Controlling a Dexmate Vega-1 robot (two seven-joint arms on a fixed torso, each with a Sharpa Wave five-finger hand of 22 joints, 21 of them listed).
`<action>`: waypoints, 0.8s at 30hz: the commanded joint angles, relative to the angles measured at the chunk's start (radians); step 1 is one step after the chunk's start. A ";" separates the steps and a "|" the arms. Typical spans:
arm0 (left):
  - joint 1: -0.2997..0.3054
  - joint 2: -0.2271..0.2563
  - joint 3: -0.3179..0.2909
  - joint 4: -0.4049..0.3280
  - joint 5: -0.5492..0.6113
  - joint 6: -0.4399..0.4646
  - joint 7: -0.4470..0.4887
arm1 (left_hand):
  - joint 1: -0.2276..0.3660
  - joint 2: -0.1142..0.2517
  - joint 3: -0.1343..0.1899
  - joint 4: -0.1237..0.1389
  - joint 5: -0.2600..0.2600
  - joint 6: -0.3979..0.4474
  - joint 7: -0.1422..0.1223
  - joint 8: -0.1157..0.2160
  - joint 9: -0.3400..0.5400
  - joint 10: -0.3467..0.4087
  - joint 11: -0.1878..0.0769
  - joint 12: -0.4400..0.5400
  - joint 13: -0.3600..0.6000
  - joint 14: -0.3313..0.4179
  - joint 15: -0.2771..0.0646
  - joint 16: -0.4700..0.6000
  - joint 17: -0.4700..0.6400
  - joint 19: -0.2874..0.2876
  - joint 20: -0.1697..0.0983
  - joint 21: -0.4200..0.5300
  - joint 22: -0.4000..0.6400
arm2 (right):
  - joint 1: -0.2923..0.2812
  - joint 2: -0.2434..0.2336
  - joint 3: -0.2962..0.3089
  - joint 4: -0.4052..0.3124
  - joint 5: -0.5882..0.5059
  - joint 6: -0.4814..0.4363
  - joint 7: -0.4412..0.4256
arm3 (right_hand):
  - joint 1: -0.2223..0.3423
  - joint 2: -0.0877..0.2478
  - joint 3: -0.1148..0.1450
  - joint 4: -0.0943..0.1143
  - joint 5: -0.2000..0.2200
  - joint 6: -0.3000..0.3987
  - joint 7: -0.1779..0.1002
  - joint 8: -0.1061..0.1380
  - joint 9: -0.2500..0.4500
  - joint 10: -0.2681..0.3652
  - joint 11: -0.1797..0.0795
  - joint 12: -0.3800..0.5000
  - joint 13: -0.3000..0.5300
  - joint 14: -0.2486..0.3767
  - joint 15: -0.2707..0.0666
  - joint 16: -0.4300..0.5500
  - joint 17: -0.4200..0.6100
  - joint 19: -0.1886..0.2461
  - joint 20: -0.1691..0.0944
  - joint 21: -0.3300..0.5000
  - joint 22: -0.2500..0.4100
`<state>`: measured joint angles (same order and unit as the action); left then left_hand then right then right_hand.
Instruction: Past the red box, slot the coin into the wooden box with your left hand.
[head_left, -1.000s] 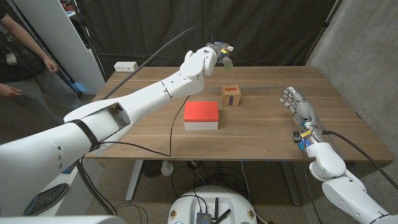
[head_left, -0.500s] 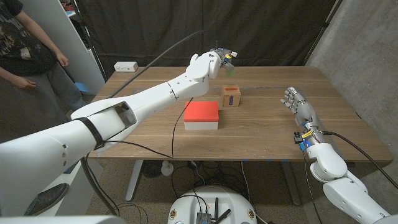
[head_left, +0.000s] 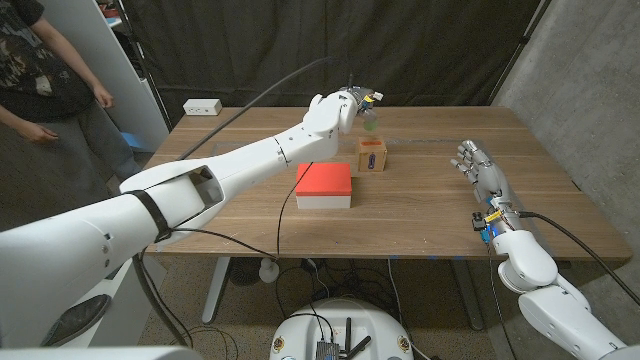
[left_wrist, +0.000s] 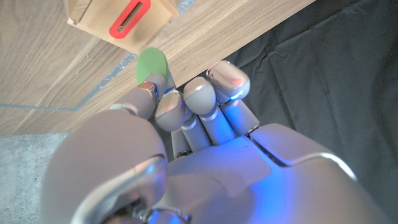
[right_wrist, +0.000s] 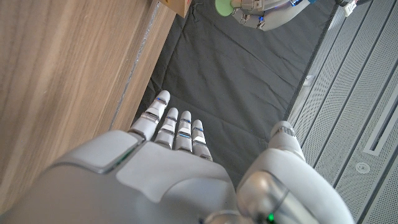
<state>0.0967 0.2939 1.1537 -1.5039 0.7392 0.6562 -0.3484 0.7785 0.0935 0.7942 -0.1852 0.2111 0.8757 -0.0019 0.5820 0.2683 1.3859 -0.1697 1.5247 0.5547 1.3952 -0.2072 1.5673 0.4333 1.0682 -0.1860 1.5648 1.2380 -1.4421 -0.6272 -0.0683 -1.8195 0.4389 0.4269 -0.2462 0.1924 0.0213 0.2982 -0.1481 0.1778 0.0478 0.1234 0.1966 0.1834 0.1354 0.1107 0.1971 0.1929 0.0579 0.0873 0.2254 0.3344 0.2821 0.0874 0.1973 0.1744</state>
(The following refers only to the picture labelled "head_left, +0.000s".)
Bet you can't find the black floor fan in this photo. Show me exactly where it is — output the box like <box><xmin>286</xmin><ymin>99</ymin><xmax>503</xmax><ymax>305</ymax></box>
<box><xmin>228</xmin><ymin>257</ymin><xmax>262</xmax><ymax>288</ymax></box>

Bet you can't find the black stand pole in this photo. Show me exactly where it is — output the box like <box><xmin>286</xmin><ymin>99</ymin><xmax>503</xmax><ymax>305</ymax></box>
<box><xmin>487</xmin><ymin>0</ymin><xmax>551</xmax><ymax>106</ymax></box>
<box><xmin>113</xmin><ymin>0</ymin><xmax>174</xmax><ymax>132</ymax></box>

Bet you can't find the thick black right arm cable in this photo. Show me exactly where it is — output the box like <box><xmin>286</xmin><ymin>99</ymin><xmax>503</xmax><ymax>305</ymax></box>
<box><xmin>518</xmin><ymin>211</ymin><xmax>640</xmax><ymax>307</ymax></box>

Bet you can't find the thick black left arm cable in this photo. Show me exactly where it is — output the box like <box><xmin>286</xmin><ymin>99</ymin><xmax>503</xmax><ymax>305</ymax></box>
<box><xmin>130</xmin><ymin>55</ymin><xmax>355</xmax><ymax>349</ymax></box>

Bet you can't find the wooden box with coin slots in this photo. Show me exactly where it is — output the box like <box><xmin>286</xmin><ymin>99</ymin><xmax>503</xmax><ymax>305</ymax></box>
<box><xmin>355</xmin><ymin>136</ymin><xmax>389</xmax><ymax>173</ymax></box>

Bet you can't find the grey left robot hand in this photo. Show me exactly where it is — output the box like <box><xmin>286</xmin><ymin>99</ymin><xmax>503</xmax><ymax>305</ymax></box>
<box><xmin>339</xmin><ymin>86</ymin><xmax>385</xmax><ymax>132</ymax></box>

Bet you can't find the black curtain backdrop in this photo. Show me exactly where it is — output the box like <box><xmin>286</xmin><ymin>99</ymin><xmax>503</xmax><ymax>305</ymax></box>
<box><xmin>117</xmin><ymin>0</ymin><xmax>544</xmax><ymax>124</ymax></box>

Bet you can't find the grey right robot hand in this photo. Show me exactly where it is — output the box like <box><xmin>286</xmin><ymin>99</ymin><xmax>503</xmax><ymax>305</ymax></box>
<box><xmin>449</xmin><ymin>139</ymin><xmax>524</xmax><ymax>245</ymax></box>

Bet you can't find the grey table leg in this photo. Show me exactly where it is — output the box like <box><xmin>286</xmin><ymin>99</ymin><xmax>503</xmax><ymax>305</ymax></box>
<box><xmin>449</xmin><ymin>259</ymin><xmax>485</xmax><ymax>332</ymax></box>

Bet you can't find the person in black t-shirt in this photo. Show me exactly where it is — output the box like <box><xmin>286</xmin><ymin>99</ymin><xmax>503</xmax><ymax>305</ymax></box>
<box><xmin>0</xmin><ymin>0</ymin><xmax>144</xmax><ymax>201</ymax></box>

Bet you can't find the white panel board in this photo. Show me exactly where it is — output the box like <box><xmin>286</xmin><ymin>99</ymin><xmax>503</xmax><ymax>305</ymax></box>
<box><xmin>37</xmin><ymin>0</ymin><xmax>170</xmax><ymax>154</ymax></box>

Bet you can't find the black floor cable tangle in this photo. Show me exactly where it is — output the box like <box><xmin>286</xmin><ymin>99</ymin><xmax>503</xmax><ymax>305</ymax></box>
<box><xmin>273</xmin><ymin>257</ymin><xmax>401</xmax><ymax>321</ymax></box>

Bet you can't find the red box with white base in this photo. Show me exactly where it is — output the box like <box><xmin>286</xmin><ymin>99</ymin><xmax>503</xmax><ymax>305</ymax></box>
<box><xmin>294</xmin><ymin>162</ymin><xmax>353</xmax><ymax>210</ymax></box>

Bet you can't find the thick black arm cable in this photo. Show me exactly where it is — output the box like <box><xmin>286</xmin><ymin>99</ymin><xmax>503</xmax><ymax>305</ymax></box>
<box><xmin>518</xmin><ymin>211</ymin><xmax>640</xmax><ymax>307</ymax></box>
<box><xmin>130</xmin><ymin>55</ymin><xmax>355</xmax><ymax>349</ymax></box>

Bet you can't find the white table leg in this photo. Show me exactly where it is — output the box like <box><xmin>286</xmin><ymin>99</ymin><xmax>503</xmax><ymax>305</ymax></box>
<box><xmin>201</xmin><ymin>256</ymin><xmax>231</xmax><ymax>325</ymax></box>

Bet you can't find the white power strip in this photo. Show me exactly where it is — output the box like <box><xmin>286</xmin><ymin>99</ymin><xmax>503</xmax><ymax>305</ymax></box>
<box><xmin>182</xmin><ymin>98</ymin><xmax>223</xmax><ymax>117</ymax></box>

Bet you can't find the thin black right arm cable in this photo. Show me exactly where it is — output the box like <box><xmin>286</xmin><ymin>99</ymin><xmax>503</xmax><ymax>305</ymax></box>
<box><xmin>487</xmin><ymin>242</ymin><xmax>516</xmax><ymax>360</ymax></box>

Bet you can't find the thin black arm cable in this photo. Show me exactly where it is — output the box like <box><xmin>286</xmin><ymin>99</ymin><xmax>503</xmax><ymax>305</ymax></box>
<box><xmin>169</xmin><ymin>161</ymin><xmax>315</xmax><ymax>264</ymax></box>
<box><xmin>487</xmin><ymin>242</ymin><xmax>516</xmax><ymax>360</ymax></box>

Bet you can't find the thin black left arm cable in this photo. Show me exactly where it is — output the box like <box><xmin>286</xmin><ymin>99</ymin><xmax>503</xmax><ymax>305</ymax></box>
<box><xmin>169</xmin><ymin>161</ymin><xmax>315</xmax><ymax>264</ymax></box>

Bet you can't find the grey radio module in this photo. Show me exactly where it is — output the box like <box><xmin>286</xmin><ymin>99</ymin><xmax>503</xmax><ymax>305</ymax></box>
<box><xmin>315</xmin><ymin>341</ymin><xmax>341</xmax><ymax>360</ymax></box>

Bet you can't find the white robot torso base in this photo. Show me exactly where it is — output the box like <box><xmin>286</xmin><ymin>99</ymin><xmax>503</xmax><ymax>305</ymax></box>
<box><xmin>269</xmin><ymin>298</ymin><xmax>415</xmax><ymax>360</ymax></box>

